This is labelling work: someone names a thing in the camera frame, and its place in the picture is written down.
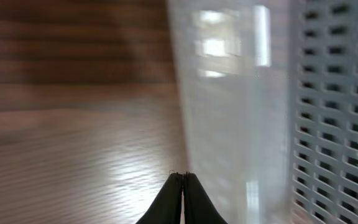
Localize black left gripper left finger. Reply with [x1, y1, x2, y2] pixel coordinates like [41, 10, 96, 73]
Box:
[136, 173, 183, 224]

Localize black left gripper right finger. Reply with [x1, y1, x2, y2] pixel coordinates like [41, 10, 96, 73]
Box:
[183, 172, 227, 224]

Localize clear plastic basket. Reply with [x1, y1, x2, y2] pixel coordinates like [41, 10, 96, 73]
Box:
[168, 0, 358, 223]

